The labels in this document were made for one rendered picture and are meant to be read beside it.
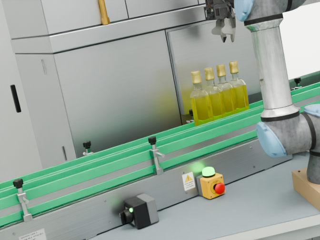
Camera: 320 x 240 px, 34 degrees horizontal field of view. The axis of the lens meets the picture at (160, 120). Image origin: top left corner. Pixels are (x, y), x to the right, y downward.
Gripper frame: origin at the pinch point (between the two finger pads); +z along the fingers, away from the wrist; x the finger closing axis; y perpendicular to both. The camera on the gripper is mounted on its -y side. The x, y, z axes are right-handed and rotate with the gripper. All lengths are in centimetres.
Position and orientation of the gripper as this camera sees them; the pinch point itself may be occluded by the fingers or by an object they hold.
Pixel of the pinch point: (229, 38)
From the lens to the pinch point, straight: 209.2
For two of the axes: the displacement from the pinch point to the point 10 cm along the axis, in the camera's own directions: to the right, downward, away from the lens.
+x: 4.7, 1.1, -8.8
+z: 1.8, 9.6, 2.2
